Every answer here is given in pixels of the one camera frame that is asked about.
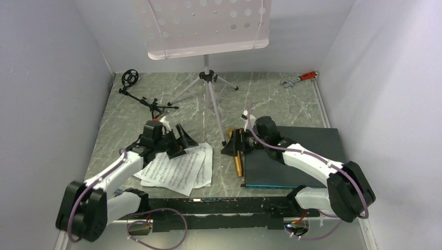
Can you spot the lilac music stand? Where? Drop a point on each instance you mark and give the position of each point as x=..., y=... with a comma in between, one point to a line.
x=177, y=29

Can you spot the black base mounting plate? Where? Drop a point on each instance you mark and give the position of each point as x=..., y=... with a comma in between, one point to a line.
x=221, y=213

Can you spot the black microphone stand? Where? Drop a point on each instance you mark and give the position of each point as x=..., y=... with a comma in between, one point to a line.
x=128, y=80

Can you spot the orange handled adjustable wrench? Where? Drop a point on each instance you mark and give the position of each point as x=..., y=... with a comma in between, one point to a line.
x=303, y=77

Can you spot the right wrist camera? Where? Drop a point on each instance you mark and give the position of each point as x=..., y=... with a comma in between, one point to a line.
x=246, y=115

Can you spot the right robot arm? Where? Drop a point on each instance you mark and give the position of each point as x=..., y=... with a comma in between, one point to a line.
x=346, y=192

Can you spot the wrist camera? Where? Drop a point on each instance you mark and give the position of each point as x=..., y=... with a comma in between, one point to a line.
x=162, y=120
x=246, y=115

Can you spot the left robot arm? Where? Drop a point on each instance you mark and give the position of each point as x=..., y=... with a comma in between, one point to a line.
x=87, y=207

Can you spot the dark blue flat box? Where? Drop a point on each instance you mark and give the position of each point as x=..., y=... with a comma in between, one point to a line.
x=316, y=153

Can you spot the sheet music page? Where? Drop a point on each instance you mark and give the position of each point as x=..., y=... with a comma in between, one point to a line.
x=204, y=177
x=178, y=174

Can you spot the gold microphone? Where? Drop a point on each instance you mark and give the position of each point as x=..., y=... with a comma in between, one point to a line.
x=238, y=165

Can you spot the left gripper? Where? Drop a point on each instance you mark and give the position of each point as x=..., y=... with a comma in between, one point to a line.
x=184, y=141

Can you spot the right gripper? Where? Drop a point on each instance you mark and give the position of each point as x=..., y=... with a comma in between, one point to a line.
x=237, y=142

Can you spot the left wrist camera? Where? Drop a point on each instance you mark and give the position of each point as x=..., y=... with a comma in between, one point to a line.
x=162, y=120

